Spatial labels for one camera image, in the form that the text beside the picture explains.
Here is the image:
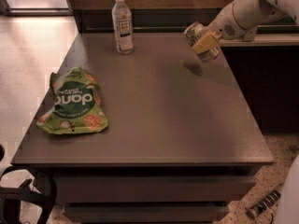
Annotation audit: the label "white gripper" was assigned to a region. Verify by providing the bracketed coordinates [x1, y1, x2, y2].
[192, 4, 249, 54]

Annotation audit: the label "grey metal bracket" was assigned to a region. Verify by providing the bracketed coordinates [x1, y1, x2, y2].
[242, 27, 258, 42]

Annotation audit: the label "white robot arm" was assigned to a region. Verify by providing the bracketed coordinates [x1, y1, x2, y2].
[192, 0, 299, 55]

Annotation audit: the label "green chip bag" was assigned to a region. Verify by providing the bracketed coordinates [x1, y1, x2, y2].
[36, 67, 108, 134]

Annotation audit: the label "clear plastic water bottle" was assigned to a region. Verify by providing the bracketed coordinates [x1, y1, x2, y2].
[112, 0, 134, 54]

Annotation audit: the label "upper grey drawer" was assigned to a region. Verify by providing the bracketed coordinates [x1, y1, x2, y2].
[55, 176, 255, 203]

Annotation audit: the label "lower grey drawer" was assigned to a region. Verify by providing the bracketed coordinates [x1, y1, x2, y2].
[64, 206, 228, 224]

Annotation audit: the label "grey drawer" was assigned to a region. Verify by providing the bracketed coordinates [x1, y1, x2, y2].
[55, 176, 255, 203]
[64, 206, 228, 224]

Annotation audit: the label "7up soda can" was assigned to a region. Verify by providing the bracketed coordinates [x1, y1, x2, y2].
[184, 21, 220, 63]

